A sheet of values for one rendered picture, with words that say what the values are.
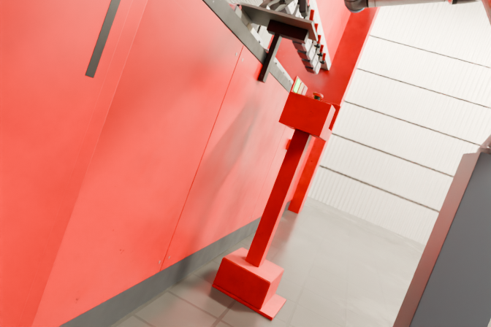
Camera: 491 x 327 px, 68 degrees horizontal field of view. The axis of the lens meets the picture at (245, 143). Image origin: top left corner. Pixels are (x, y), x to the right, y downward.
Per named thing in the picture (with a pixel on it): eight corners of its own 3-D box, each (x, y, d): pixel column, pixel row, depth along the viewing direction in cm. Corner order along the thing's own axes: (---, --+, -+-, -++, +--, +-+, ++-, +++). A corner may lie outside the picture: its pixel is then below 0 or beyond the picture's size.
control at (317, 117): (319, 136, 127) (338, 87, 126) (278, 122, 133) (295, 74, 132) (327, 141, 146) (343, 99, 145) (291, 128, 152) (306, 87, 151)
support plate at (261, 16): (311, 23, 118) (313, 20, 118) (239, 4, 126) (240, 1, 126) (317, 41, 136) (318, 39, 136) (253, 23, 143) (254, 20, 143)
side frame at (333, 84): (298, 214, 338) (390, -24, 327) (218, 179, 363) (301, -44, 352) (302, 211, 362) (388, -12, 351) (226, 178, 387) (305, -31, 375)
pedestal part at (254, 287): (271, 320, 128) (283, 289, 127) (211, 286, 137) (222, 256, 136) (285, 302, 147) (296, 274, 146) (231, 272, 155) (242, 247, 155)
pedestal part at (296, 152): (258, 268, 138) (310, 133, 136) (244, 260, 140) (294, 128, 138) (263, 264, 144) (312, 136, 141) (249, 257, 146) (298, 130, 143)
